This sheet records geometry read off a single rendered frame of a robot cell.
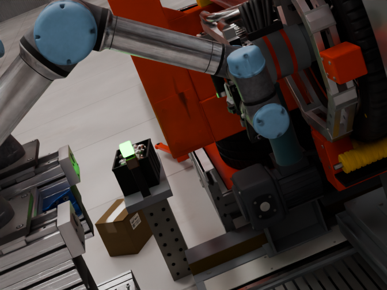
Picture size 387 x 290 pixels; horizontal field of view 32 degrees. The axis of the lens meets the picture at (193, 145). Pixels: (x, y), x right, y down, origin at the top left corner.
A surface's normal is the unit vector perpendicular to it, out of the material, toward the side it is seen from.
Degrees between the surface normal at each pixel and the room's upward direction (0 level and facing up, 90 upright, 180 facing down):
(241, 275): 0
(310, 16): 45
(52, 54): 86
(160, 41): 74
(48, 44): 87
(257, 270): 0
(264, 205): 90
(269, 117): 90
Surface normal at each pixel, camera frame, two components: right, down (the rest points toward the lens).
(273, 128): 0.16, 0.29
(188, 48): 0.23, -0.05
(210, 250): -0.35, -0.88
